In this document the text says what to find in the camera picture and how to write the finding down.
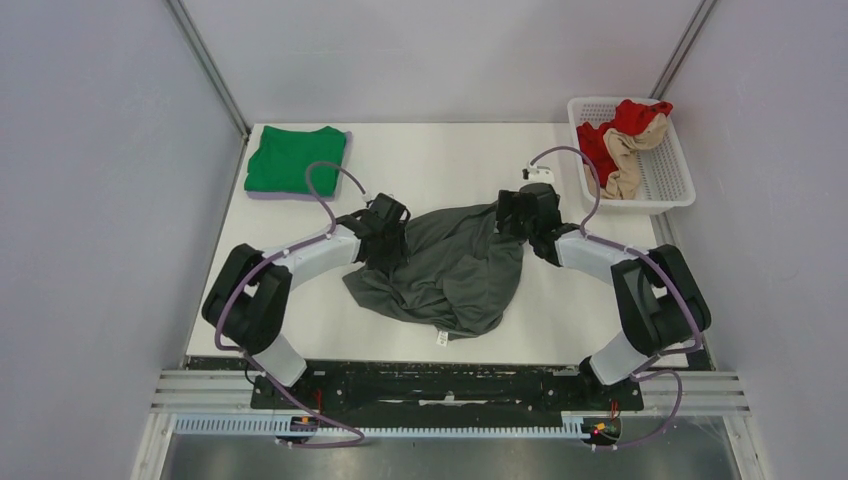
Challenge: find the dark grey t shirt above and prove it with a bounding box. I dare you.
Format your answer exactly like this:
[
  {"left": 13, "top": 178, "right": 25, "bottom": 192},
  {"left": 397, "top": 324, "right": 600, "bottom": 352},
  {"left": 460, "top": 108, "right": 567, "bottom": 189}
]
[{"left": 343, "top": 203, "right": 524, "bottom": 340}]

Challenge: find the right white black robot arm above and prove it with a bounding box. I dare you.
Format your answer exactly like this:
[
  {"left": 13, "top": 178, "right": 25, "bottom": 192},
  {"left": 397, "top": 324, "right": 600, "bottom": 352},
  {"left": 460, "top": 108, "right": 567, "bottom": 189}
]
[{"left": 496, "top": 183, "right": 712, "bottom": 408}]

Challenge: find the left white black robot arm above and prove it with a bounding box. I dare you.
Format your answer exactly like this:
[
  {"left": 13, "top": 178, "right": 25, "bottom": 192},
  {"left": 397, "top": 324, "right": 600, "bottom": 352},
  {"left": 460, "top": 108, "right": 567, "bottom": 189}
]
[{"left": 200, "top": 193, "right": 411, "bottom": 408}]

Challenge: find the beige t shirt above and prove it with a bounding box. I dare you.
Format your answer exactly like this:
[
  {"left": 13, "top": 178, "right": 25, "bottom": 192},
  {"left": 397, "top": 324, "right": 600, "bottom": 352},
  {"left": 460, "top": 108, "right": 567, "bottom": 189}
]
[{"left": 577, "top": 113, "right": 669, "bottom": 200}]

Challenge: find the folded green t shirt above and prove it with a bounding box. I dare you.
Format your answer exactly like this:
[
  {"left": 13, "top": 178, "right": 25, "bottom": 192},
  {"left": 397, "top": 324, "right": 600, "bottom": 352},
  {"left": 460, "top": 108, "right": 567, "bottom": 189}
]
[{"left": 243, "top": 125, "right": 348, "bottom": 199}]

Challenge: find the red t shirt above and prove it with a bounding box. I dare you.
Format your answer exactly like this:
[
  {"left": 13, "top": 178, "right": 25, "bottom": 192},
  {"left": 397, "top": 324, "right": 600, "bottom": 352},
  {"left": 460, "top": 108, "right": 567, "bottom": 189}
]
[{"left": 576, "top": 99, "right": 673, "bottom": 200}]

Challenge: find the white plastic basket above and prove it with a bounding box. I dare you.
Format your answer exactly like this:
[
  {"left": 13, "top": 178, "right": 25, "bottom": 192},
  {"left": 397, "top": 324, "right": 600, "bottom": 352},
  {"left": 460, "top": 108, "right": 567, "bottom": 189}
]
[{"left": 567, "top": 96, "right": 696, "bottom": 215}]

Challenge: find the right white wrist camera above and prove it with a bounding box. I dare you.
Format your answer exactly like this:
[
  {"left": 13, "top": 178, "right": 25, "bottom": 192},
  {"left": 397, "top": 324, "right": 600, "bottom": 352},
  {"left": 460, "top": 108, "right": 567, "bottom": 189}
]
[{"left": 521, "top": 166, "right": 555, "bottom": 185}]

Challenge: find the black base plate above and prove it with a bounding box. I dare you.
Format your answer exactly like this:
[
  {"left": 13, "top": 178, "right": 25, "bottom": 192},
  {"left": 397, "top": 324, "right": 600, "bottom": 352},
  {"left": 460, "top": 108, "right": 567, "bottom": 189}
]
[{"left": 185, "top": 356, "right": 645, "bottom": 429}]

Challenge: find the right aluminium frame post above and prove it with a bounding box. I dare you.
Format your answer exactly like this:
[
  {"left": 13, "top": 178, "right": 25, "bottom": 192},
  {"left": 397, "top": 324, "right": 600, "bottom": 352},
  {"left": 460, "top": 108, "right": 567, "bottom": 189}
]
[{"left": 649, "top": 0, "right": 719, "bottom": 100}]

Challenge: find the aluminium frame post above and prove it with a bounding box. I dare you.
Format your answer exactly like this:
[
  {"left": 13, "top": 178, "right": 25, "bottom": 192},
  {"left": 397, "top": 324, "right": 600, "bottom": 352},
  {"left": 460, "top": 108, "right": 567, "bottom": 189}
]
[
  {"left": 164, "top": 0, "right": 251, "bottom": 140},
  {"left": 649, "top": 0, "right": 719, "bottom": 100}
]

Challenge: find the white slotted cable duct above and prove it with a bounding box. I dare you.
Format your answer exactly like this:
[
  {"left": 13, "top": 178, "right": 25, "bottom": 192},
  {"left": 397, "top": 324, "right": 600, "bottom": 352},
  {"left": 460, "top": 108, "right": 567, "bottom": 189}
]
[{"left": 173, "top": 413, "right": 598, "bottom": 440}]

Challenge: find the left aluminium frame post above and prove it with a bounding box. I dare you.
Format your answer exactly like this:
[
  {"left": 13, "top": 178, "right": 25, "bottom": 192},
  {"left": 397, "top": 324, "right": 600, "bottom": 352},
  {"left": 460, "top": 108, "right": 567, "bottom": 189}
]
[{"left": 164, "top": 0, "right": 251, "bottom": 140}]

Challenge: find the aluminium front rail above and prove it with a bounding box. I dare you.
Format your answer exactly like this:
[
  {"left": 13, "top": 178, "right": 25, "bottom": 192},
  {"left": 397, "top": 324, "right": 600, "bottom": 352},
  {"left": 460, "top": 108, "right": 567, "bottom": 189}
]
[{"left": 150, "top": 370, "right": 751, "bottom": 417}]

